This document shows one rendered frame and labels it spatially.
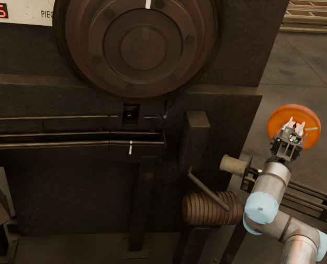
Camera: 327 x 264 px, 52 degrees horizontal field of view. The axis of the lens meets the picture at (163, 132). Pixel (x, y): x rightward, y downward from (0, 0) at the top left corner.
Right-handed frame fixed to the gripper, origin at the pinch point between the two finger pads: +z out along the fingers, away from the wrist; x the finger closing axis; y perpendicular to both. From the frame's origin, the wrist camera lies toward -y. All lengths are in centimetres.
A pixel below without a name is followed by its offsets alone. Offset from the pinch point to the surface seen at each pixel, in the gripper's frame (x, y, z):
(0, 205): 69, -17, -61
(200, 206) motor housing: 17.5, -35.3, -22.6
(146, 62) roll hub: 40.9, 21.2, -19.1
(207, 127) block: 25.6, -11.7, -5.5
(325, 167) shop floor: -36, -117, 83
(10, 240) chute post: 94, -78, -63
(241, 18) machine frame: 28.4, 16.0, 19.5
